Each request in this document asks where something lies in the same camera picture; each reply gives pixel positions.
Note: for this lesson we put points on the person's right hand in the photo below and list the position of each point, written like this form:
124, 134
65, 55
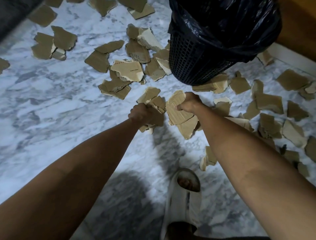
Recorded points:
192, 102

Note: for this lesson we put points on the person's left hand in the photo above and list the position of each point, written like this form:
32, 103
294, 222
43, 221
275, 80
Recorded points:
140, 115

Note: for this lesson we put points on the torn brown paper handful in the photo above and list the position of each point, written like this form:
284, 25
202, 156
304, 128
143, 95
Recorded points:
177, 118
158, 101

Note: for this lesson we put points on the black bin with liner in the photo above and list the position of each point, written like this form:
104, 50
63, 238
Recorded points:
187, 61

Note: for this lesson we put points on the brown paper pieces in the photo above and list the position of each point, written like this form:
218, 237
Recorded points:
98, 60

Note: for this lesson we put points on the person's left forearm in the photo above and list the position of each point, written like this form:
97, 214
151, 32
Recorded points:
61, 185

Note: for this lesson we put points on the person's right forearm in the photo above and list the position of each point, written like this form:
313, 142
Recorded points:
247, 160

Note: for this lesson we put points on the person's right white sandal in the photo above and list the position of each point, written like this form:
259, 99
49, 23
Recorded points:
182, 207

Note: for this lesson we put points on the brown wooden door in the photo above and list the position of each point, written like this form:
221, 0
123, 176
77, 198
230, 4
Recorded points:
301, 24

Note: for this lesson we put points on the grey granite staircase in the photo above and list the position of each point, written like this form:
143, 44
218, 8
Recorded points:
12, 14

